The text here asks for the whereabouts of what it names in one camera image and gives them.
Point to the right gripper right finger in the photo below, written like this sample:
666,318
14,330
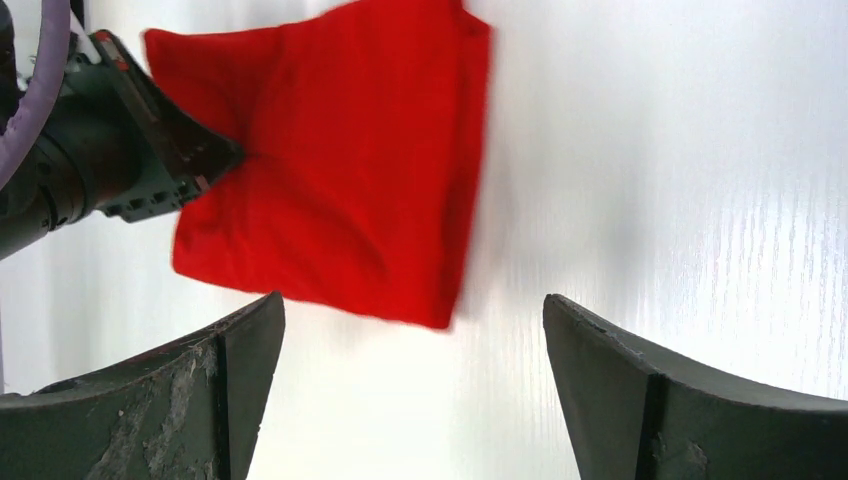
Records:
637,410

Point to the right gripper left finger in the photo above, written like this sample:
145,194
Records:
188,409

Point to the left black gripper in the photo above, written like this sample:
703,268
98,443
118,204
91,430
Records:
114,143

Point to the red t shirt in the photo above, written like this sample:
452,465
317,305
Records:
363,130

